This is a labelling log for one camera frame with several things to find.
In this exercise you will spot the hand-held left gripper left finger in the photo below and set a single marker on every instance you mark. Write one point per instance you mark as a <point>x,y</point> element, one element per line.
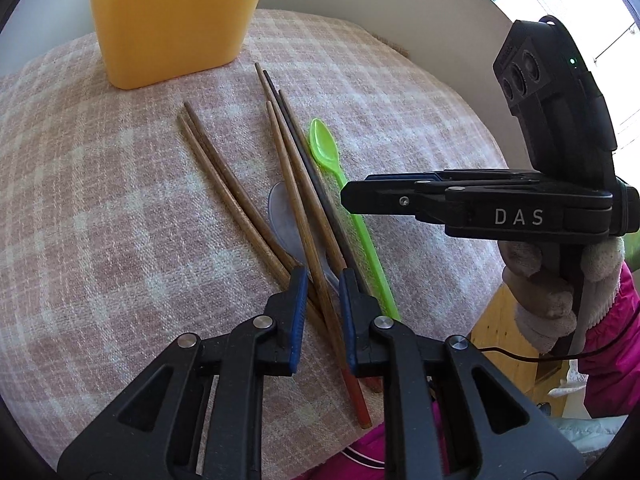
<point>300,305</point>

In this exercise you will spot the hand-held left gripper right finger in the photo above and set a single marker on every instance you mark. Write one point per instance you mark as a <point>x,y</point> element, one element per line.
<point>346,310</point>

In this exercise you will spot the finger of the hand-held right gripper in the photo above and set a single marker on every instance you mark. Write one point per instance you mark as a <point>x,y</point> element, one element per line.
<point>380,197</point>
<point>480,177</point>

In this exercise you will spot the black chopstick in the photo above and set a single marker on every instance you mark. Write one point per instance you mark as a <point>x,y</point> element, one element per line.
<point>309,175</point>

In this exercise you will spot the green plastic spoon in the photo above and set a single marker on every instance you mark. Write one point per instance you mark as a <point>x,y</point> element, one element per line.
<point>325,147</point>

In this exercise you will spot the clear plastic spoon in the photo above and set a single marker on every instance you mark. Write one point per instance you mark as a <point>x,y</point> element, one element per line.
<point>280,215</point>

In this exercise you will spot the yellow plastic container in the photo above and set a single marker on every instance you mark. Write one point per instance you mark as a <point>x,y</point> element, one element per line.
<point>175,20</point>

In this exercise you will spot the person's right forearm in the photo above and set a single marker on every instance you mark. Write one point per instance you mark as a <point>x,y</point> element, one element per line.
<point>617,365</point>

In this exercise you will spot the person's right hand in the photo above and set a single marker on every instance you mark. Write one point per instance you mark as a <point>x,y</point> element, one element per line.
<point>540,305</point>

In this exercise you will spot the window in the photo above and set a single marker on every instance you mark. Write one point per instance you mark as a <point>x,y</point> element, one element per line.
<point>590,5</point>

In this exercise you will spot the pink jacket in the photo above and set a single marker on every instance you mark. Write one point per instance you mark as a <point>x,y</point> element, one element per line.
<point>435,425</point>

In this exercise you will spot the wooden stool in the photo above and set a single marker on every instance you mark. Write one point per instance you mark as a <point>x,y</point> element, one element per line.
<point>500,325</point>

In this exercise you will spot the pink plaid tablecloth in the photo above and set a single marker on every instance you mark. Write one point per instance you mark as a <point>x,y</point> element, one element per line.
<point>100,210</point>

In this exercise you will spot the white plastic piece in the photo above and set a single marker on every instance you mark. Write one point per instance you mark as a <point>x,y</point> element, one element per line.
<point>570,385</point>

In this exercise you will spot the grey padded cloth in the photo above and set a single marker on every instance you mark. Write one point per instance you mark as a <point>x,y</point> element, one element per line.
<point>580,435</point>

